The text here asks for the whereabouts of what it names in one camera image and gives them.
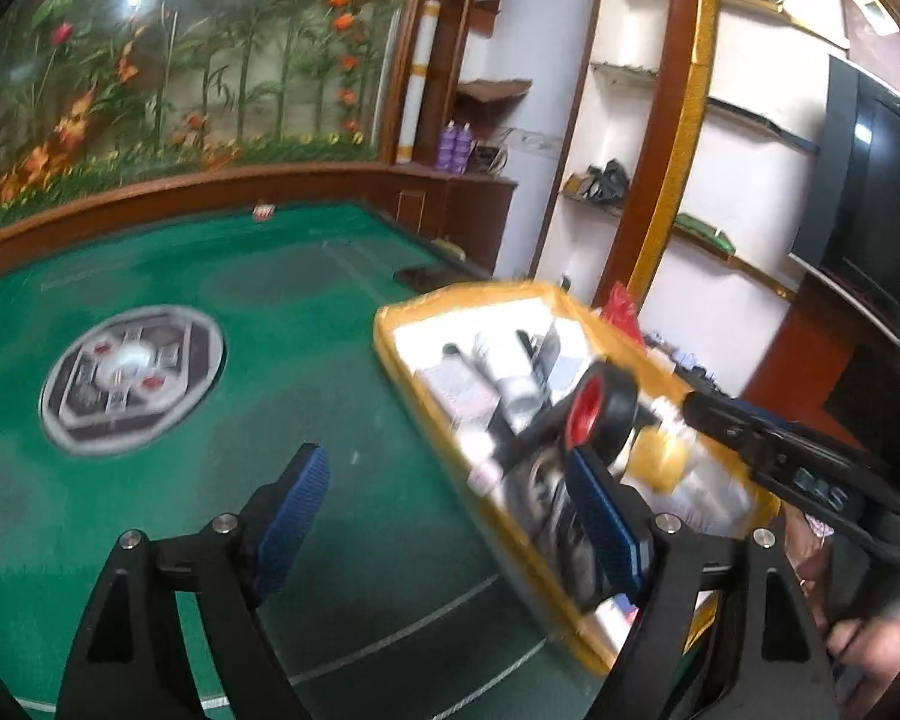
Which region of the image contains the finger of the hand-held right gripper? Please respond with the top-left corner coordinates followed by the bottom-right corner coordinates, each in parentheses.
top-left (681, 390), bottom-right (796, 486)

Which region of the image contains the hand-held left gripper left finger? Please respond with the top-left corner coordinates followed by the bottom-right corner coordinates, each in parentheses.
top-left (56, 442), bottom-right (331, 720)

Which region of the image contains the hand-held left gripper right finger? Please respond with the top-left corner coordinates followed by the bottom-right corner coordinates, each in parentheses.
top-left (565, 446), bottom-right (841, 720)

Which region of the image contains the black round filter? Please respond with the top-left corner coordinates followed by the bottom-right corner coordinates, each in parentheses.
top-left (495, 420), bottom-right (608, 608)

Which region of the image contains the yellow tape roll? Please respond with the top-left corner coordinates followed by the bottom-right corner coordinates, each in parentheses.
top-left (626, 427), bottom-right (691, 492)

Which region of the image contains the black tape roll red core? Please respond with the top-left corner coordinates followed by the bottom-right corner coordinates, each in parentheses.
top-left (559, 361), bottom-right (638, 466)

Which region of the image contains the white plastic bottle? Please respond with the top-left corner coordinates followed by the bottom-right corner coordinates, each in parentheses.
top-left (472, 330), bottom-right (541, 428)

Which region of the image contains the yellow cardboard box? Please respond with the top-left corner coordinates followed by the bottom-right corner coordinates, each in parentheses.
top-left (373, 279), bottom-right (785, 680)

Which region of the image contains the person's right hand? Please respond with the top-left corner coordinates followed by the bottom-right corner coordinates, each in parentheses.
top-left (825, 592), bottom-right (900, 698)

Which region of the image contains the green tray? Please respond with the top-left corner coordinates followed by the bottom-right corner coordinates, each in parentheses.
top-left (675, 214), bottom-right (740, 256)

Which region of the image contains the round table centre console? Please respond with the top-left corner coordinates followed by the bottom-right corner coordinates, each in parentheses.
top-left (39, 305), bottom-right (226, 458)

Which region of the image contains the black item on shelf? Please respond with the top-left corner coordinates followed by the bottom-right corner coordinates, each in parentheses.
top-left (581, 159), bottom-right (631, 203)

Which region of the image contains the black television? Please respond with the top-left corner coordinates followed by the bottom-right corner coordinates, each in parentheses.
top-left (787, 52), bottom-right (900, 346)

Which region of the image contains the artificial flower display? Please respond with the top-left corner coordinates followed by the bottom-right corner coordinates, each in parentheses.
top-left (0, 0), bottom-right (421, 233)

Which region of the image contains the white rolled paper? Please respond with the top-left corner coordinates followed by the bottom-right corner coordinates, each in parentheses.
top-left (394, 0), bottom-right (443, 166)

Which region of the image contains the white wall shelf unit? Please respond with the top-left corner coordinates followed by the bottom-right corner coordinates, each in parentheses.
top-left (540, 0), bottom-right (691, 278)

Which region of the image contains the bundle of cables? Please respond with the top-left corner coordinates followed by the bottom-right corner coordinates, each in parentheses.
top-left (469, 139), bottom-right (511, 173)

